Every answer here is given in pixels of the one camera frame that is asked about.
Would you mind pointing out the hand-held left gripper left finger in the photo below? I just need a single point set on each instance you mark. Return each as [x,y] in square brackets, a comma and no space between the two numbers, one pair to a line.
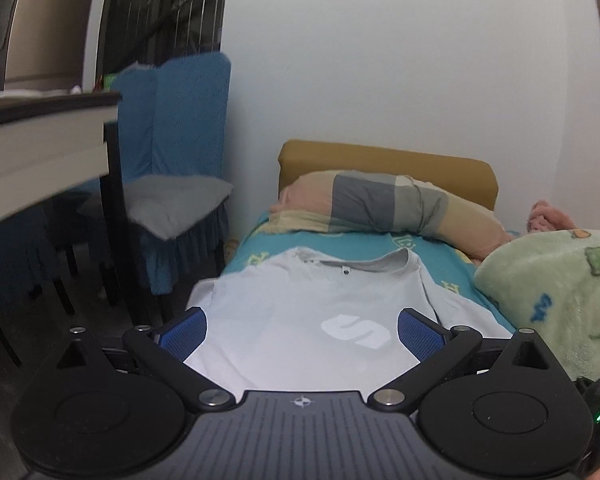
[182,336]

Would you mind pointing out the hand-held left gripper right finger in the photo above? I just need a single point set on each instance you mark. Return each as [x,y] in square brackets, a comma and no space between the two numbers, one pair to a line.
[421,334]

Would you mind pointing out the grey t-shirt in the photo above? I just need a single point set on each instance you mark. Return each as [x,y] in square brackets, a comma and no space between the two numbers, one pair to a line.
[280,320]

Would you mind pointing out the bed with teal sheet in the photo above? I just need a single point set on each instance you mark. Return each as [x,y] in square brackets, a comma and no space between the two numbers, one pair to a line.
[370,243]

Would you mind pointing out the green printed blanket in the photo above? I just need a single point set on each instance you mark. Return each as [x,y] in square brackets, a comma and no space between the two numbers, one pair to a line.
[545,280]

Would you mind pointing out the grey seat cushion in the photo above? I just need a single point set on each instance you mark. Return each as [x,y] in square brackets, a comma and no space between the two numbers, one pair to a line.
[175,200]

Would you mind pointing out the patchwork pillow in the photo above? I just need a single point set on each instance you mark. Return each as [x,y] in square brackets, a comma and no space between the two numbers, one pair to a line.
[370,205]

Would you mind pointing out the pink cloth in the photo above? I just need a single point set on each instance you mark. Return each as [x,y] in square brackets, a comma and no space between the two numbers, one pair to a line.
[550,215]

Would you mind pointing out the mustard headboard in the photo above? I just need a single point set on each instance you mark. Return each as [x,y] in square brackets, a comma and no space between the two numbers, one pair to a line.
[380,160]

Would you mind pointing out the blue covered chair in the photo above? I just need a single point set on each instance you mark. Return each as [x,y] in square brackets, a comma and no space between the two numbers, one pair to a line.
[190,110]

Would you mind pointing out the table with black legs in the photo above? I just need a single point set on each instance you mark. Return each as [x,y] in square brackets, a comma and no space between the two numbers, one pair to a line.
[30,160]

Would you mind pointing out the dark metal window grille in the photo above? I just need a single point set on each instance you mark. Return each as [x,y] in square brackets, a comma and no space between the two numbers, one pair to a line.
[170,5]

